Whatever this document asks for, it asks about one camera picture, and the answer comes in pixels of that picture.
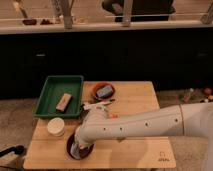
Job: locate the orange bowl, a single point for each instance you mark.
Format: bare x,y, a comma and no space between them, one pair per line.
99,86

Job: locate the green plastic tray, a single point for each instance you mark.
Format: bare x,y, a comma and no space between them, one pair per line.
52,92

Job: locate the white round container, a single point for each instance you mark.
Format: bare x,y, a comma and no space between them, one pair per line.
56,126

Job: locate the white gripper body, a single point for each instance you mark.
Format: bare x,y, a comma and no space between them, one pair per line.
81,140

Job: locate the black cable plug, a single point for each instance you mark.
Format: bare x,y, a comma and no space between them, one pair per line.
18,150

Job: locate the white brush tool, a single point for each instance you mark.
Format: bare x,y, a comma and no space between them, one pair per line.
88,106

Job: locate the light blue towel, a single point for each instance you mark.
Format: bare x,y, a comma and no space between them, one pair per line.
75,151

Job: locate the person in dark clothes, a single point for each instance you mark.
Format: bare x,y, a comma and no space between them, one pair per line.
142,10

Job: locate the white railing shelf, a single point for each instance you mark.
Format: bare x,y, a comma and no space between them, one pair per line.
88,16

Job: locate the blue sponge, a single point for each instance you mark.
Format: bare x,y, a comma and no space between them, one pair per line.
105,91

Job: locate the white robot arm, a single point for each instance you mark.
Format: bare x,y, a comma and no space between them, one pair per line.
187,119

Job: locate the purple bowl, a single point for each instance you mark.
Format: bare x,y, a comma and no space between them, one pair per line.
83,152

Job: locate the wooden block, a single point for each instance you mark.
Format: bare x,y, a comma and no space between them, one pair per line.
63,103

